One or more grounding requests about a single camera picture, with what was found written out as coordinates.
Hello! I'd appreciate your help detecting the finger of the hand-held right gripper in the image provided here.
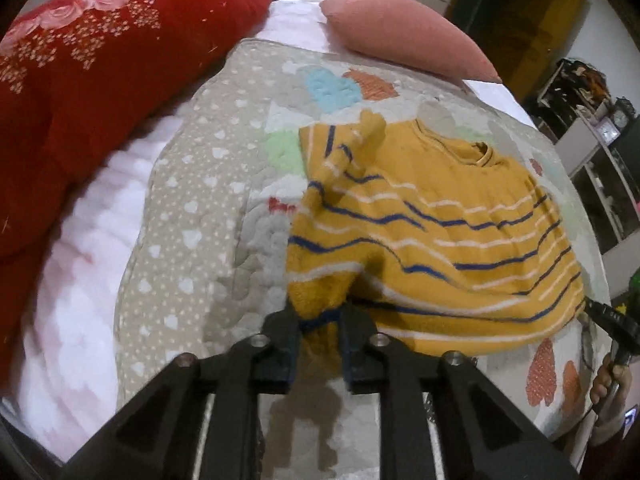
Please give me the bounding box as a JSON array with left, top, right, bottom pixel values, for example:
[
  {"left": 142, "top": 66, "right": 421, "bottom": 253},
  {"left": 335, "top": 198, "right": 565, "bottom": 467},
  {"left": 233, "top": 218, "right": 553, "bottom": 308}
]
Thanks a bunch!
[{"left": 584, "top": 297, "right": 628, "bottom": 333}]

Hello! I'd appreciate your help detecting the purple square clock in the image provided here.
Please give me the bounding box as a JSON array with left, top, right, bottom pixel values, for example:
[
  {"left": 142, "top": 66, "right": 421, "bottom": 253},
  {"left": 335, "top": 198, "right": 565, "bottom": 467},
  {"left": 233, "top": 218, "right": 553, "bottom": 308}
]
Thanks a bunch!
[{"left": 597, "top": 117, "right": 621, "bottom": 146}]

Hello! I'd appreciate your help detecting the white bed sheet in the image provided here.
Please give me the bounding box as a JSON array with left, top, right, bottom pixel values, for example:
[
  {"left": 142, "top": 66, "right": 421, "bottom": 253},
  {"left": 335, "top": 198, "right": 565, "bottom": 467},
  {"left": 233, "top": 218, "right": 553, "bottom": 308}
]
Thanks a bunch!
[{"left": 5, "top": 0, "right": 538, "bottom": 461}]

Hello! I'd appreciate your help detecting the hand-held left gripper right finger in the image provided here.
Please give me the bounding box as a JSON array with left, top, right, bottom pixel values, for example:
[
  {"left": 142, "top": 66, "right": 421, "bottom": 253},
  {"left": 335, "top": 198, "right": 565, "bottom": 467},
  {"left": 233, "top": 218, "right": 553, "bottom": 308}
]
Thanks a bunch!
[{"left": 340, "top": 305, "right": 581, "bottom": 480}]

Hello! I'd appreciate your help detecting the person's right hand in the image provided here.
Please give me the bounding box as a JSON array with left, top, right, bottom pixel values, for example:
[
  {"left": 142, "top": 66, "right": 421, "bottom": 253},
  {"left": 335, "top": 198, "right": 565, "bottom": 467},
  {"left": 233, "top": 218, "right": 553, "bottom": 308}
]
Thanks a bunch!
[{"left": 590, "top": 352, "right": 633, "bottom": 416}]

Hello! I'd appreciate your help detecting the yellow striped sweater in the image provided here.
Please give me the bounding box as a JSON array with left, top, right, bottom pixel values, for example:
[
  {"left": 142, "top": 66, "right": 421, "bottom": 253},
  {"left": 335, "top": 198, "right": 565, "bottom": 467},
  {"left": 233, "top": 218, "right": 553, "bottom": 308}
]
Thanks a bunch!
[{"left": 285, "top": 108, "right": 587, "bottom": 358}]

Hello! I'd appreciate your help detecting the pink pillow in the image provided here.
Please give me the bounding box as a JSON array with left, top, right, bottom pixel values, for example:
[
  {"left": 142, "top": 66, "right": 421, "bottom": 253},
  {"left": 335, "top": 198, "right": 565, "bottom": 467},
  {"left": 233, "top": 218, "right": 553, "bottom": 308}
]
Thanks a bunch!
[{"left": 319, "top": 0, "right": 502, "bottom": 84}]

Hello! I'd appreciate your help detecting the dark round clock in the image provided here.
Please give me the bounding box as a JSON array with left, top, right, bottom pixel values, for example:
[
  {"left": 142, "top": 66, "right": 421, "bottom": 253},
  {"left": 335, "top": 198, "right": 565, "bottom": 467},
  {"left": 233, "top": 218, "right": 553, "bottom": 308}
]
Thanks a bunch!
[{"left": 611, "top": 97, "right": 636, "bottom": 131}]

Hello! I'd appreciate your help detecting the white shelf unit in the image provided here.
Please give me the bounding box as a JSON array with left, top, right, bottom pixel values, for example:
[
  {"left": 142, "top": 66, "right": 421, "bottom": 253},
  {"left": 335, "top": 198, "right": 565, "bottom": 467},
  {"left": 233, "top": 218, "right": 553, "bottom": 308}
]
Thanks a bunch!
[{"left": 555, "top": 115, "right": 640, "bottom": 256}]

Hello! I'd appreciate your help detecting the dark cluttered rack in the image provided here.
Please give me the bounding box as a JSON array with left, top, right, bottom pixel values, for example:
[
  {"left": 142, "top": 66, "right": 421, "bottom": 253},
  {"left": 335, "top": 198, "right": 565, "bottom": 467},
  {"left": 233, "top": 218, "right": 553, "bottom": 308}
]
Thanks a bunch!
[{"left": 525, "top": 57, "right": 613, "bottom": 141}]

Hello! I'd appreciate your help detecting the dark green door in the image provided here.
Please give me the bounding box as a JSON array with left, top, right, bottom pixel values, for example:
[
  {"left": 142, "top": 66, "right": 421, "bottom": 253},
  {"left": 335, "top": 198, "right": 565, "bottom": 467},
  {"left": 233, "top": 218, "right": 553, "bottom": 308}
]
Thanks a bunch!
[{"left": 445, "top": 0, "right": 586, "bottom": 103}]

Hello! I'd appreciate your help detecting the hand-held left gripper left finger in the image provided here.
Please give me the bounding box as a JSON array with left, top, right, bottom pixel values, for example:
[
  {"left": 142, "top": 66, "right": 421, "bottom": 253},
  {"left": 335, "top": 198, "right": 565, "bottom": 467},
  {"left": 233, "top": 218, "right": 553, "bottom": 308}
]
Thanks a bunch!
[{"left": 60, "top": 302, "right": 303, "bottom": 480}]

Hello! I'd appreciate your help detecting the red floral quilt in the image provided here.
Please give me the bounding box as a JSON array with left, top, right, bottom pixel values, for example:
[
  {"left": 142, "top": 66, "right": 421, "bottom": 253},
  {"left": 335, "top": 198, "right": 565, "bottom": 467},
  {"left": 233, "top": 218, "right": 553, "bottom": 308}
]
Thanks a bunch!
[{"left": 0, "top": 0, "right": 277, "bottom": 396}]

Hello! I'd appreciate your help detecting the printed quilted blanket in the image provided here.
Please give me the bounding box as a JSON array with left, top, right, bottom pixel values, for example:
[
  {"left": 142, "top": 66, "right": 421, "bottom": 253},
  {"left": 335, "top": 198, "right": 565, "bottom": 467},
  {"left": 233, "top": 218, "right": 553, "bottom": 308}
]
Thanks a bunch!
[{"left": 114, "top": 37, "right": 613, "bottom": 480}]

